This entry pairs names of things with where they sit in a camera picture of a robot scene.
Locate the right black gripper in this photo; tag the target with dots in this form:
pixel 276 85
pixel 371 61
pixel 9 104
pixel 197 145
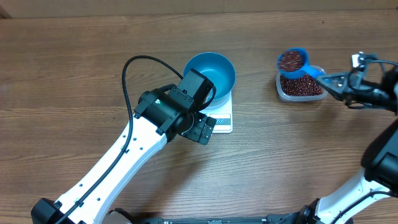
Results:
pixel 344 80

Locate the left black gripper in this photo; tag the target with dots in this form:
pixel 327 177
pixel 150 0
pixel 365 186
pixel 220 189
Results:
pixel 196 134

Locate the blue plastic measuring scoop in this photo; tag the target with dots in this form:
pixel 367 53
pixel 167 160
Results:
pixel 305 69

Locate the red adzuki beans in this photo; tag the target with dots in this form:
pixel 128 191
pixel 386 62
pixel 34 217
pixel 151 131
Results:
pixel 303 86

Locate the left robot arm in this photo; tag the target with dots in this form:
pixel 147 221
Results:
pixel 160 115

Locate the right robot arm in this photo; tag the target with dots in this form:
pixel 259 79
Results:
pixel 377 177

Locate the white digital kitchen scale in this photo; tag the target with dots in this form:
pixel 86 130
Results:
pixel 222 111

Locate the blue metal bowl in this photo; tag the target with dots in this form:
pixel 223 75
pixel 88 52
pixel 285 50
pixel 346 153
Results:
pixel 217 68

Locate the clear plastic container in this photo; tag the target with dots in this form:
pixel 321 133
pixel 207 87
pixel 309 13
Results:
pixel 296 99

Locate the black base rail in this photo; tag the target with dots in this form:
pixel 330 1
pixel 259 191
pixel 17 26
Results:
pixel 119 215

